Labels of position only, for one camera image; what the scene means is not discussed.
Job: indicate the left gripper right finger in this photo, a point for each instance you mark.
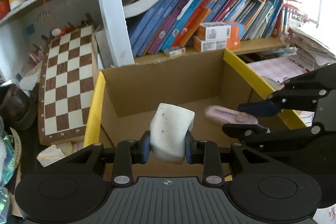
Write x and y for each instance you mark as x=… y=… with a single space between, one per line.
x=212 y=157

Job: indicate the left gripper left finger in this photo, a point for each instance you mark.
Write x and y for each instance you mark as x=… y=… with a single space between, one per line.
x=94 y=158

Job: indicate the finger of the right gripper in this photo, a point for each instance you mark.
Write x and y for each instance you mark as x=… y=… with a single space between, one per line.
x=255 y=134
x=276 y=102

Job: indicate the white eraser block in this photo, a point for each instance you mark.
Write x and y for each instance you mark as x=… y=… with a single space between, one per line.
x=168 y=130

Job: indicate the pink checkered table mat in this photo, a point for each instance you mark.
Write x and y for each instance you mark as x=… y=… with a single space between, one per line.
x=275 y=71

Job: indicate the stack of papers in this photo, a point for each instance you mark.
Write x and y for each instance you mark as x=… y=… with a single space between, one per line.
x=311 y=52

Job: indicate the yellow cardboard box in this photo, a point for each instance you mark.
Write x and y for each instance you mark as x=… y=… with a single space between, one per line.
x=125 y=99

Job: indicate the orange white box lower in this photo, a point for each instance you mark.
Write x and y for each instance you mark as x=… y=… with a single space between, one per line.
x=205 y=46

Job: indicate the orange white box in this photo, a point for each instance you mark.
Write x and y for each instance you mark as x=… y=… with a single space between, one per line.
x=205 y=46
x=219 y=30

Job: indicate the wooden chess board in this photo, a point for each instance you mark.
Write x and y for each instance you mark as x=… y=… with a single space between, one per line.
x=68 y=75

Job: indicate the orange white box upper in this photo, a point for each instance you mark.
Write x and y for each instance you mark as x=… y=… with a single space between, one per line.
x=219 y=30

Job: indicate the small card box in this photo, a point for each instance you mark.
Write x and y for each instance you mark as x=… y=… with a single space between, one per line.
x=174 y=51

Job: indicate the row of leaning books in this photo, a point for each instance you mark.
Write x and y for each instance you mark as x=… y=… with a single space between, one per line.
x=155 y=25

